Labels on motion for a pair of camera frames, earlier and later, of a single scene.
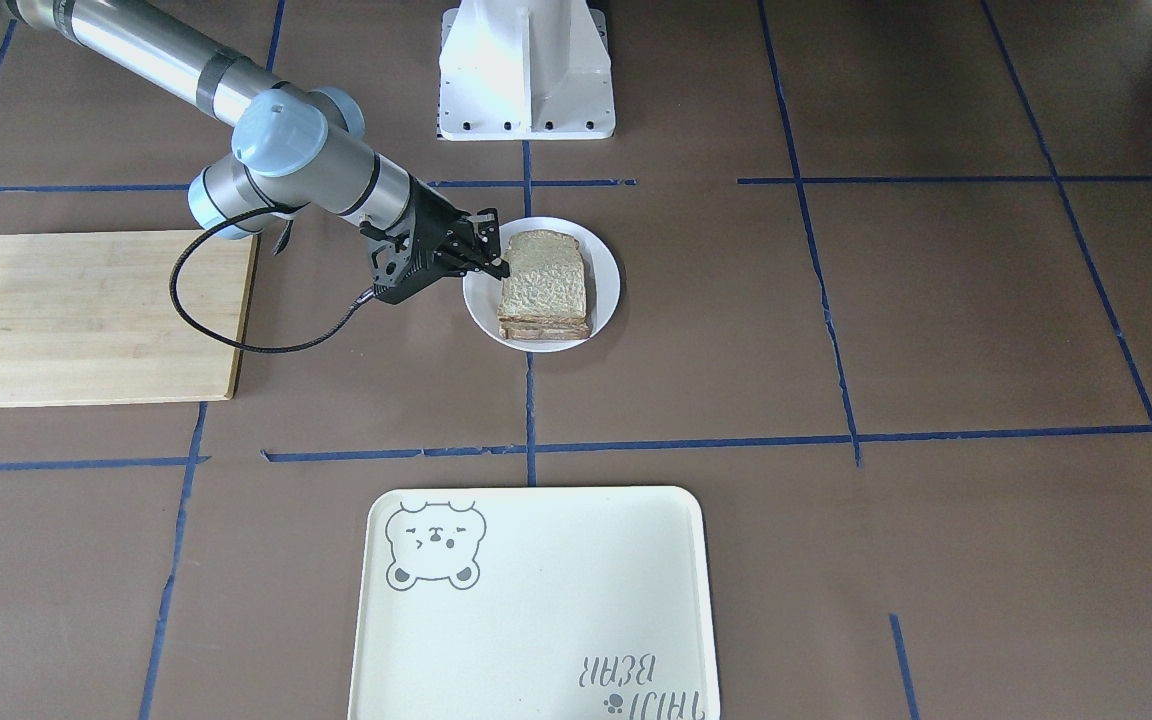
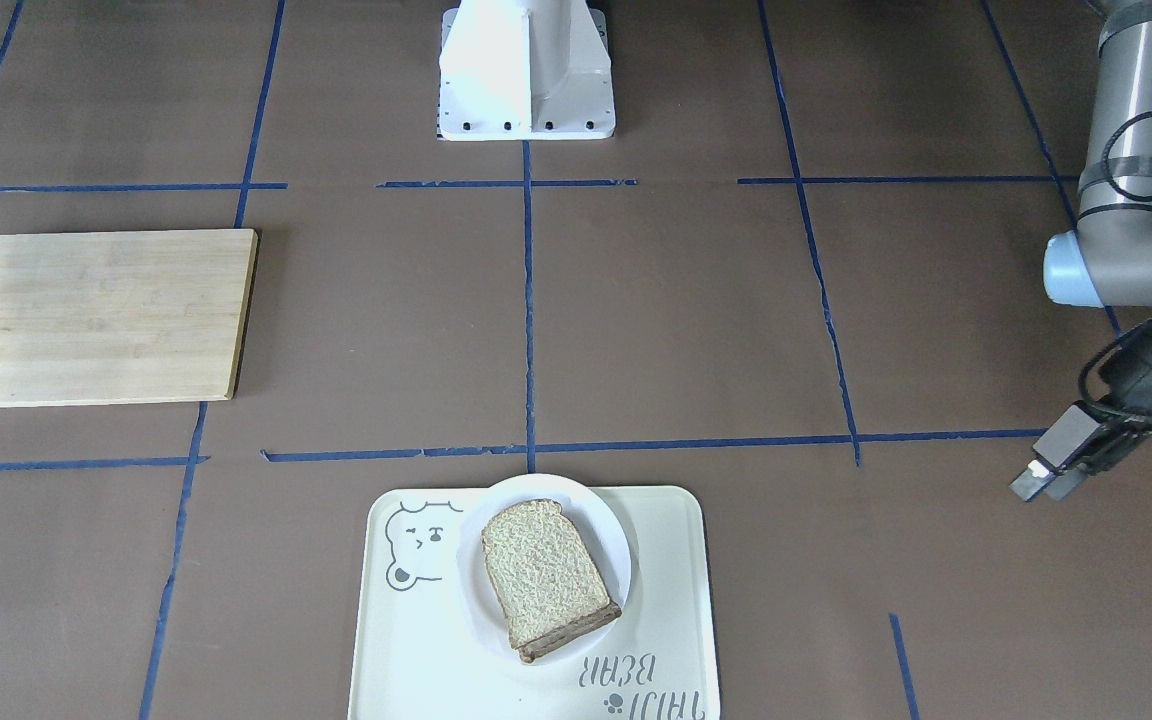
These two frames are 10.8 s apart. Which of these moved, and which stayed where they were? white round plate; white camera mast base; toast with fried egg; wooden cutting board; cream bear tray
Moved: toast with fried egg; white round plate
Stayed: cream bear tray; white camera mast base; wooden cutting board
